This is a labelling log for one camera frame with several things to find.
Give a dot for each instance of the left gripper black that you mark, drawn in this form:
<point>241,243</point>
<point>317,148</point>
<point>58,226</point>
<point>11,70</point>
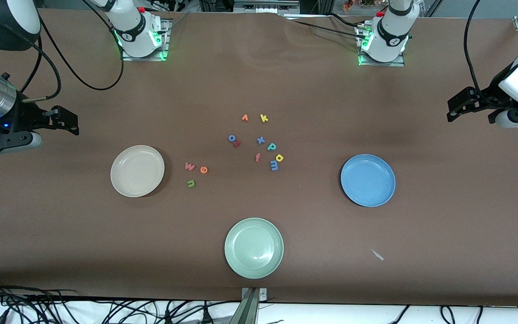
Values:
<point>492,96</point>

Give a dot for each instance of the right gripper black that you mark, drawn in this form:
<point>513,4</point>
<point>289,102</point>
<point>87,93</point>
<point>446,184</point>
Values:
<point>21,116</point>

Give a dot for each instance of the red letter w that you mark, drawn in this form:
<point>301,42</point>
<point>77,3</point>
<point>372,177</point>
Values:
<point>190,167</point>

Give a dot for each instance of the green letter p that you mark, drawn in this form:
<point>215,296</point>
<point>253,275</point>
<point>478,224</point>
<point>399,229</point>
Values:
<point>270,147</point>

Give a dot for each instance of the blue letter m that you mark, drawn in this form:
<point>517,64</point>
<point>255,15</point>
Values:
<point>274,166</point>

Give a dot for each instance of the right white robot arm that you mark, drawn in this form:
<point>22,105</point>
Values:
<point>135,31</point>

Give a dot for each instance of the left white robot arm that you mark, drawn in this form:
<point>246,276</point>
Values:
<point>391,33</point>

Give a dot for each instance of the beige plate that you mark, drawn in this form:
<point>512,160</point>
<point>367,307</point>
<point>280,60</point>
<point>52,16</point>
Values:
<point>137,171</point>

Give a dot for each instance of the blue plate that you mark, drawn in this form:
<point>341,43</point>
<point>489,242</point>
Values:
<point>368,180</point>

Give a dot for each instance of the orange dried plant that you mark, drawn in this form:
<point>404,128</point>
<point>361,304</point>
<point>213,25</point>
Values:
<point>347,5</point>

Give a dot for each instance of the white tape scrap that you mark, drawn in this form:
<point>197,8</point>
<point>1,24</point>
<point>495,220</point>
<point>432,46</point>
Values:
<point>378,255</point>

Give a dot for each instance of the brown table cover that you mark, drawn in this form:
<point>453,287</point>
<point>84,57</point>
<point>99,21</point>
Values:
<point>286,81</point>

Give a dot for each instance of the green plate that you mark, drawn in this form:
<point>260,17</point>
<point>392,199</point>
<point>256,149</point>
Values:
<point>253,248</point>

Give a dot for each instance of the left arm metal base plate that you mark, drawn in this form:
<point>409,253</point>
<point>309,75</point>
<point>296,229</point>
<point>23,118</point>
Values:
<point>389,64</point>

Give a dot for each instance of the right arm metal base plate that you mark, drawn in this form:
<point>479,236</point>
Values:
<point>144,58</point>

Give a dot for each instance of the grey metal frame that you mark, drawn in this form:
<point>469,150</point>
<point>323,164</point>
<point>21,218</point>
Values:
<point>263,8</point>

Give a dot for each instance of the metal table edge bracket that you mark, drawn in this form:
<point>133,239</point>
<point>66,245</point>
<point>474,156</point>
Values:
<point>250,310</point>

